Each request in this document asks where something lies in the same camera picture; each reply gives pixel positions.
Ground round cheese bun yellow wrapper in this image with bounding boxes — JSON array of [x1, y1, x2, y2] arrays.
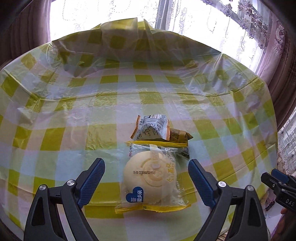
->
[[115, 140, 190, 213]]

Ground white orange snack packet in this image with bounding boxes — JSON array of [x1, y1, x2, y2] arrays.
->
[[130, 114, 171, 141]]

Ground olive brown snack packet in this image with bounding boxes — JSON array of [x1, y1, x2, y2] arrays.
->
[[170, 128, 193, 143]]

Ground green checkered plastic tablecloth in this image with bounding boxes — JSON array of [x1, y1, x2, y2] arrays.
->
[[1, 19, 277, 240]]

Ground mauve curtain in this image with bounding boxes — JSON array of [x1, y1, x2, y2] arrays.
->
[[1, 0, 52, 68]]

